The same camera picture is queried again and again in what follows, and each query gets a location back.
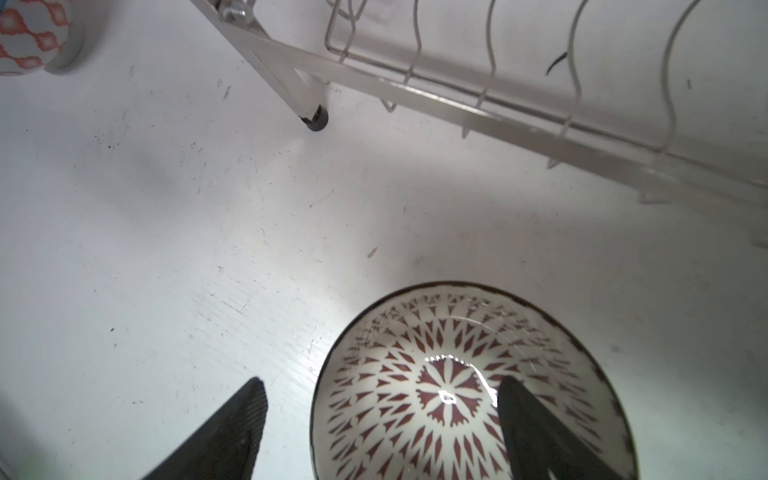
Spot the green pattern bowl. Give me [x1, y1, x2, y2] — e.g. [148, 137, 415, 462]
[1, 0, 84, 77]

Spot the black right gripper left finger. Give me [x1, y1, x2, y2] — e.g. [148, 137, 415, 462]
[145, 377, 268, 480]

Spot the steel two-tier dish rack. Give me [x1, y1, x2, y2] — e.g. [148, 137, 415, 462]
[197, 1, 767, 247]

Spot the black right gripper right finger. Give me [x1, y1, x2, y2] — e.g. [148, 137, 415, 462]
[497, 376, 620, 480]

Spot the dark red pattern bowl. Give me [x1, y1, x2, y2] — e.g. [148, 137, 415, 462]
[310, 281, 639, 479]

